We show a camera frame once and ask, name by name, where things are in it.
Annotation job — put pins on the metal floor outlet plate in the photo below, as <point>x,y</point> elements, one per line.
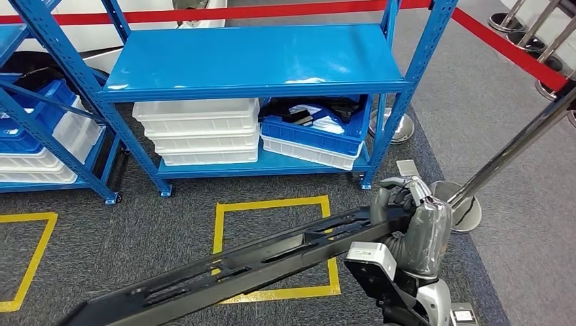
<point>408,168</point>
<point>463,315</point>

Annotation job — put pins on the clear plastic bag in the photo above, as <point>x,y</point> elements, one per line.
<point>330,126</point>

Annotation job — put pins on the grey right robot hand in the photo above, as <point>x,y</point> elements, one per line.
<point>427,238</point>

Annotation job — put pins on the long black plastic part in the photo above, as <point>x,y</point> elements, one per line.
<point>225,279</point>

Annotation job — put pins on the black trim strip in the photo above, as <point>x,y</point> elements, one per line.
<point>346,108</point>

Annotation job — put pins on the white car body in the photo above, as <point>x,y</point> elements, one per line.
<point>90,36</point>

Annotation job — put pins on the blue metal shelf rack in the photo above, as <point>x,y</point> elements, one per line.
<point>247,54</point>
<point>45,187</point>

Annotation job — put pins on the red barrier belt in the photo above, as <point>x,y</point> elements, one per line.
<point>270,11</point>

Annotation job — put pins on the white plastic crate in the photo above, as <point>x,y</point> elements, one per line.
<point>306,155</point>
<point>207,160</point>
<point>207,152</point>
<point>193,108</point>
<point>81,135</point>
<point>202,140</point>
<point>31,168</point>

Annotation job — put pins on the chrome stanchion post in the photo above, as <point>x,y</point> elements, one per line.
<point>400,128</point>
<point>526,41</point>
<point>504,22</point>
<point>558,45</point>
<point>508,153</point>

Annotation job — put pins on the blue plastic crate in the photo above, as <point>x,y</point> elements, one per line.
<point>310,137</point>
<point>27,135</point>

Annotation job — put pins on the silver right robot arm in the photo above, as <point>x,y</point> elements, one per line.
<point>436,299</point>

